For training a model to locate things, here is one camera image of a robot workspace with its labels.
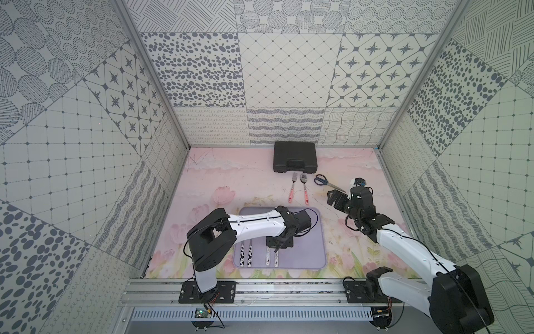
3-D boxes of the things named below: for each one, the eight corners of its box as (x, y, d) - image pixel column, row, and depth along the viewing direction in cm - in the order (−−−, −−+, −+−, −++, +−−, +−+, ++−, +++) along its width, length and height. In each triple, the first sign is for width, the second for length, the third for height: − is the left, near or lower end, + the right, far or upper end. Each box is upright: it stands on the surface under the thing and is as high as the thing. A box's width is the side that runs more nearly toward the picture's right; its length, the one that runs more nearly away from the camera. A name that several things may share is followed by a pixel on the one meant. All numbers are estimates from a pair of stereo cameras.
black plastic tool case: (273, 173, 111) (273, 166, 106) (273, 143, 126) (273, 135, 121) (317, 173, 111) (319, 166, 106) (312, 143, 126) (313, 135, 121)
